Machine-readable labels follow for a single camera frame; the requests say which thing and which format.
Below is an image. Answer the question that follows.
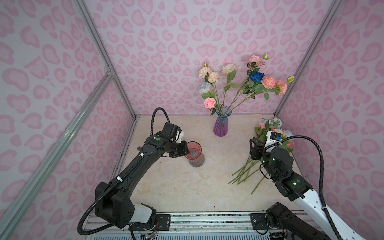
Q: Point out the coral pink rose stem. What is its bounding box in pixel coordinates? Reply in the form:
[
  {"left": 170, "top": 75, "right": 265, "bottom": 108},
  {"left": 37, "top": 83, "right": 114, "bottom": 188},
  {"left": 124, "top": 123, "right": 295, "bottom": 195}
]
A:
[{"left": 230, "top": 76, "right": 295, "bottom": 110}]

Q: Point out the white blue rose stem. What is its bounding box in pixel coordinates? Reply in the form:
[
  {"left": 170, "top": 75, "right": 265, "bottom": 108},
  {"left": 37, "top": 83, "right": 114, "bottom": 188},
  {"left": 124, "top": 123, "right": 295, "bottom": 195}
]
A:
[{"left": 199, "top": 82, "right": 216, "bottom": 102}]

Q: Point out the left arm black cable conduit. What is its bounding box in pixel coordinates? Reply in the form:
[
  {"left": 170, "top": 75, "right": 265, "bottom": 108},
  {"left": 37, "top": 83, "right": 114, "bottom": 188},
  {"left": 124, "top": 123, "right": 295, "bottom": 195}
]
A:
[{"left": 77, "top": 107, "right": 171, "bottom": 236}]

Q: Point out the pink carnation flower stem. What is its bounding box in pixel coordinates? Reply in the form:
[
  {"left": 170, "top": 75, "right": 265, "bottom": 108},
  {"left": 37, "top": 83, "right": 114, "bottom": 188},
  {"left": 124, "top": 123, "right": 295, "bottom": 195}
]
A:
[{"left": 231, "top": 53, "right": 269, "bottom": 103}]

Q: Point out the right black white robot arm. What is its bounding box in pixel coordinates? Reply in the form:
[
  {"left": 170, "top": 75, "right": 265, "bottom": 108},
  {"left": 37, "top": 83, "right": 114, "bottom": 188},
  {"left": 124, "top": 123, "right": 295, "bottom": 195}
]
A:
[{"left": 250, "top": 136, "right": 362, "bottom": 240}]

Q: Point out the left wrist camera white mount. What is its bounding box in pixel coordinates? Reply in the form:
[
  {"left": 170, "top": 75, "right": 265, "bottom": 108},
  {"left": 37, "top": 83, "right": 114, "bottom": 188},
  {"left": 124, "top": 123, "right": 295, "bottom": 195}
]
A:
[{"left": 174, "top": 129, "right": 184, "bottom": 144}]

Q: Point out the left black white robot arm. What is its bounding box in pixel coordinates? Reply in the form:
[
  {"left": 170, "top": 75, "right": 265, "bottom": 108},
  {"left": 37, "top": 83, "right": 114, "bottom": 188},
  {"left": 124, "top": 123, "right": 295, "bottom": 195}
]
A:
[{"left": 94, "top": 123, "right": 190, "bottom": 229}]

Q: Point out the pink rose flower stem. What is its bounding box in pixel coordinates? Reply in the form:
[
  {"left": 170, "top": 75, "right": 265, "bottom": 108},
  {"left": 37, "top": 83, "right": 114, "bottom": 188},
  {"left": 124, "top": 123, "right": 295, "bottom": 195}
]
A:
[{"left": 204, "top": 98, "right": 223, "bottom": 115}]

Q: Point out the pile of artificial flowers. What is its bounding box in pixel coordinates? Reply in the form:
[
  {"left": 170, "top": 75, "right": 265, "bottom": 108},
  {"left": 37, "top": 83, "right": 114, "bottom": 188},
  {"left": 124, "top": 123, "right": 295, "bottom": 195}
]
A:
[{"left": 227, "top": 116, "right": 295, "bottom": 195}]

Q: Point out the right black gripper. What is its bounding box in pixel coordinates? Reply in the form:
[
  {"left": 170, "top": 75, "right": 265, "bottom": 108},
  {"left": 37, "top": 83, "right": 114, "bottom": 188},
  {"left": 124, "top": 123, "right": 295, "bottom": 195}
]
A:
[{"left": 247, "top": 138, "right": 280, "bottom": 181}]

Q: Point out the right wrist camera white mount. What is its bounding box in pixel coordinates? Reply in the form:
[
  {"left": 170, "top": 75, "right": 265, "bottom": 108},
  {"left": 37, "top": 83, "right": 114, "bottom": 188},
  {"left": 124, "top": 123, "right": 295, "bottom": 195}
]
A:
[{"left": 264, "top": 131, "right": 283, "bottom": 152}]

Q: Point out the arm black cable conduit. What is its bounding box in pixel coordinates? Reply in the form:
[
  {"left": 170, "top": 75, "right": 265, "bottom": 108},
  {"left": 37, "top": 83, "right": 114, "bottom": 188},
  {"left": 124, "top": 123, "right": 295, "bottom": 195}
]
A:
[
  {"left": 263, "top": 135, "right": 344, "bottom": 240},
  {"left": 77, "top": 107, "right": 171, "bottom": 236}
]

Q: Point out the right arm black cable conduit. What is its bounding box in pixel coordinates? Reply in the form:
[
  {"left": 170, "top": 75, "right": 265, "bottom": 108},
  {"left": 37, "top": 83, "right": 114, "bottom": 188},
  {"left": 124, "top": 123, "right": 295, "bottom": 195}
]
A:
[{"left": 263, "top": 135, "right": 344, "bottom": 240}]

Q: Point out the dark blue rose stem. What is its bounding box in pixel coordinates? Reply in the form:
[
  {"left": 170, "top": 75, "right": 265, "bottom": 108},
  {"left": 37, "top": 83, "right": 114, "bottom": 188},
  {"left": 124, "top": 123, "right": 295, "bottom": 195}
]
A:
[{"left": 240, "top": 71, "right": 266, "bottom": 101}]

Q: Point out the purple blue glass vase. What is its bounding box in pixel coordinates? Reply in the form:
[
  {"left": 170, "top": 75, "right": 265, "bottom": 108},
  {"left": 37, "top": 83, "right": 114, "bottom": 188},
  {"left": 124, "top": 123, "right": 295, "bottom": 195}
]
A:
[{"left": 213, "top": 106, "right": 232, "bottom": 137}]

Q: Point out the red glass vase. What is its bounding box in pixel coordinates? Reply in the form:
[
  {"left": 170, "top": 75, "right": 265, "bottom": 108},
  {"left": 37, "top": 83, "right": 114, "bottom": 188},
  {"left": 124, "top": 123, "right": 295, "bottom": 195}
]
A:
[{"left": 185, "top": 141, "right": 205, "bottom": 168}]

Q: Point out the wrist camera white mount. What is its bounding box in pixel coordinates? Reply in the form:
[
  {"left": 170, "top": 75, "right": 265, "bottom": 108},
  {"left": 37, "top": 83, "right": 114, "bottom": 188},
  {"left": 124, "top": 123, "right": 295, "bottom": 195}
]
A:
[
  {"left": 174, "top": 129, "right": 184, "bottom": 144},
  {"left": 264, "top": 131, "right": 283, "bottom": 152}
]

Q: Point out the left aluminium frame profile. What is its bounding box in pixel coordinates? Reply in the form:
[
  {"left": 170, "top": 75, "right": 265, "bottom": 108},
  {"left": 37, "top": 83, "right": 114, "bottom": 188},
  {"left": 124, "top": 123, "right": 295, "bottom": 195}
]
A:
[{"left": 1, "top": 1, "right": 136, "bottom": 240}]

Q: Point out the peach carnation flower stem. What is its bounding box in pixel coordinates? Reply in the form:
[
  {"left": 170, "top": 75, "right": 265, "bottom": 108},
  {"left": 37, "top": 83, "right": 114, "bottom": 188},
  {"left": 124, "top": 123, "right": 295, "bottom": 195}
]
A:
[{"left": 199, "top": 63, "right": 220, "bottom": 104}]

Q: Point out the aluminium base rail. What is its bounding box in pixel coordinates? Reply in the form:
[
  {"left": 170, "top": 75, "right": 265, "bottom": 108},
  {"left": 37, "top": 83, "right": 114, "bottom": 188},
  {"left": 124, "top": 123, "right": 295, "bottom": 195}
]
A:
[{"left": 79, "top": 209, "right": 346, "bottom": 240}]

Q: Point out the cream rose flower stem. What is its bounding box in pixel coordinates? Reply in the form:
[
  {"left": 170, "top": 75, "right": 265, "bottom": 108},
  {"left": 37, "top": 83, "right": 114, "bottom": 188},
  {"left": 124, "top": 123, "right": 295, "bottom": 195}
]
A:
[{"left": 222, "top": 64, "right": 239, "bottom": 105}]

